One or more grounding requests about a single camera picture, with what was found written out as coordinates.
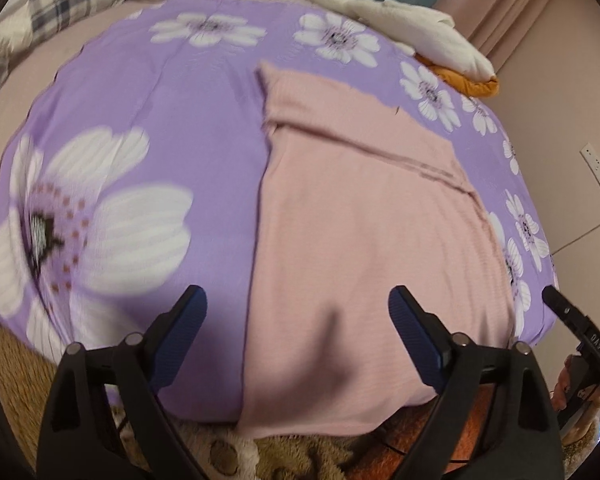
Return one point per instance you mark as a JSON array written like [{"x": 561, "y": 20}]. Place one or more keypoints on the person's right hand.
[{"x": 559, "y": 400}]

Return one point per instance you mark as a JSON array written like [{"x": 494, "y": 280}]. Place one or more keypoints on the purple floral bed sheet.
[{"x": 138, "y": 172}]

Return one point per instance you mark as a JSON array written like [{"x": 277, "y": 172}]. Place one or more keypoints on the pink knit sweater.
[{"x": 357, "y": 198}]

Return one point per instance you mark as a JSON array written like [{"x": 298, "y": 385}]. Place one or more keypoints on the brown fuzzy rug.
[{"x": 25, "y": 380}]

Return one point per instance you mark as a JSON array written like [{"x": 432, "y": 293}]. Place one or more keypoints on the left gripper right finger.
[{"x": 519, "y": 438}]

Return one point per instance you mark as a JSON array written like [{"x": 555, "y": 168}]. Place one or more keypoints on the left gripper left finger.
[{"x": 103, "y": 418}]

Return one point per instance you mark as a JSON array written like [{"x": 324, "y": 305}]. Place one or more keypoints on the white goose plush toy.
[{"x": 430, "y": 36}]

